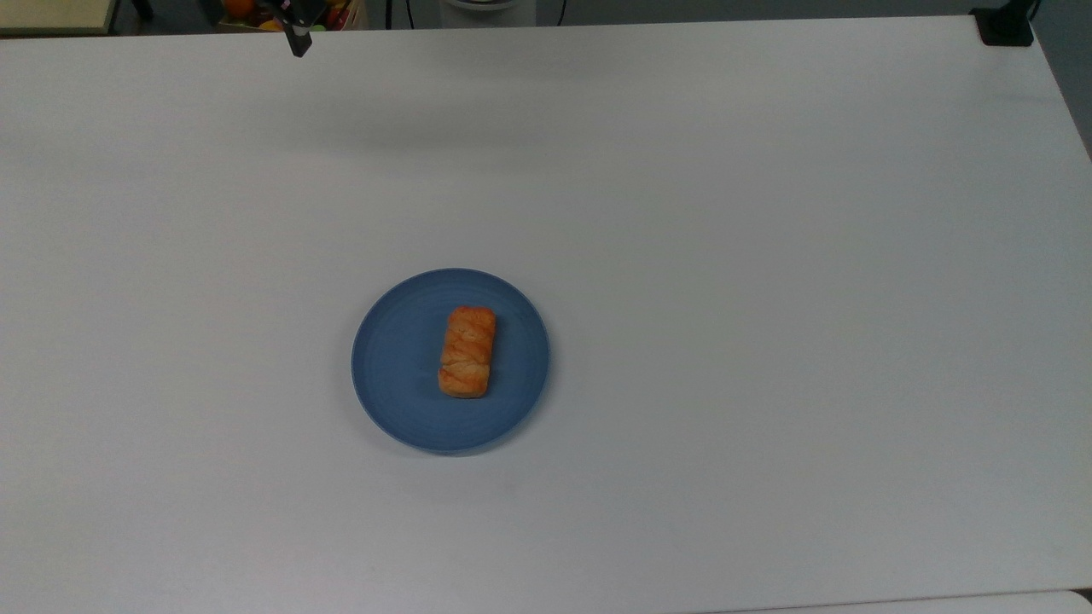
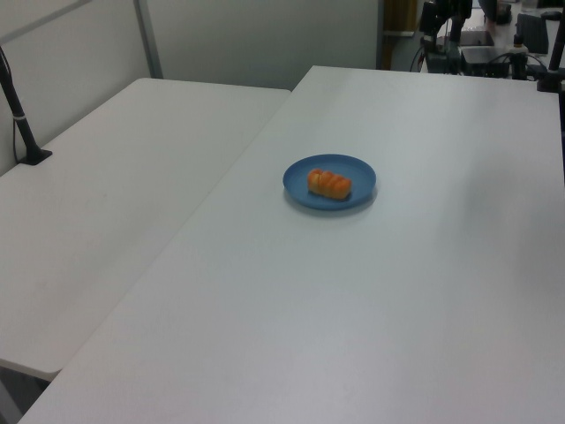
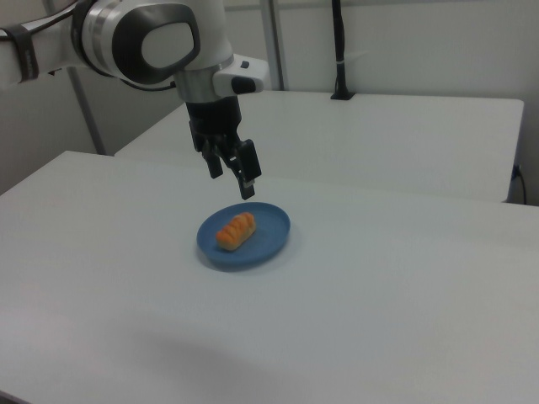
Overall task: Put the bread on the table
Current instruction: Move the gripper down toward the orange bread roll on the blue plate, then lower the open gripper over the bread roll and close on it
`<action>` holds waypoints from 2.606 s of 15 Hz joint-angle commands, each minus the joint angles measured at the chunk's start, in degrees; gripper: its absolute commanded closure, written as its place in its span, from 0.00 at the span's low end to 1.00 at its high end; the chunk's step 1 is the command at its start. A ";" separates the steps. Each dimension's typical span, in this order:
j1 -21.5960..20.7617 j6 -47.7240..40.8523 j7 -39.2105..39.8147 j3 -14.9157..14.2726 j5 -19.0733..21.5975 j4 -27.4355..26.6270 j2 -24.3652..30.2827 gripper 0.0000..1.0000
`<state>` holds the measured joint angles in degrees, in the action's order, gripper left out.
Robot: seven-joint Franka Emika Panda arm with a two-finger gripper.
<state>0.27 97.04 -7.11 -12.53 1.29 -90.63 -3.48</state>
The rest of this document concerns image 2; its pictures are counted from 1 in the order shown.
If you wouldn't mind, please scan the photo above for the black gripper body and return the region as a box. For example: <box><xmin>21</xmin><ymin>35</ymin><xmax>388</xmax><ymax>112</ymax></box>
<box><xmin>434</xmin><ymin>0</ymin><xmax>471</xmax><ymax>20</ymax></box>

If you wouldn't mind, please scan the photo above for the orange twisted bread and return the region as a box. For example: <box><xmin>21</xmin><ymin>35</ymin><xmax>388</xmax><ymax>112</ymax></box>
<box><xmin>306</xmin><ymin>168</ymin><xmax>354</xmax><ymax>201</ymax></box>

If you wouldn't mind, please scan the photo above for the yellow wooden panel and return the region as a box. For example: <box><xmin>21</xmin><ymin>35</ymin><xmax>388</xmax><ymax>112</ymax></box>
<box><xmin>382</xmin><ymin>0</ymin><xmax>418</xmax><ymax>34</ymax></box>

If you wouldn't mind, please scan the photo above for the grey electronics box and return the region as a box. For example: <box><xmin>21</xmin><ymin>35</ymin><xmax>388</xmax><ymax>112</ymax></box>
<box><xmin>459</xmin><ymin>45</ymin><xmax>509</xmax><ymax>77</ymax></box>

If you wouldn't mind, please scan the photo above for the dark flat monitor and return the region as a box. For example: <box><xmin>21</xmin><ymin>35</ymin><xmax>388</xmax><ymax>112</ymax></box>
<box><xmin>515</xmin><ymin>11</ymin><xmax>551</xmax><ymax>55</ymax></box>

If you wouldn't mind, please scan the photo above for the blue round plate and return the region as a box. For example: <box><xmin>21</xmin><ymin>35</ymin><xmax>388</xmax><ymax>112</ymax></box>
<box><xmin>282</xmin><ymin>153</ymin><xmax>379</xmax><ymax>211</ymax></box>

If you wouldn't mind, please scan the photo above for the black clamped camera stand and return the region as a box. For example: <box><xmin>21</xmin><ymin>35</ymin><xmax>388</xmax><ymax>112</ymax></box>
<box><xmin>535</xmin><ymin>21</ymin><xmax>565</xmax><ymax>95</ymax></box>

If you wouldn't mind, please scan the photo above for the black camera stand pole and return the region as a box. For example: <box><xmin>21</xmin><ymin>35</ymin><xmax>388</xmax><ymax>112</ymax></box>
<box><xmin>0</xmin><ymin>43</ymin><xmax>54</xmax><ymax>167</ymax></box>

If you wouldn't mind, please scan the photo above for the thin black stand cable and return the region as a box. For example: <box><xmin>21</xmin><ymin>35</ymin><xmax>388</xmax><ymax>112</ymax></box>
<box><xmin>11</xmin><ymin>117</ymin><xmax>21</xmax><ymax>165</ymax></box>

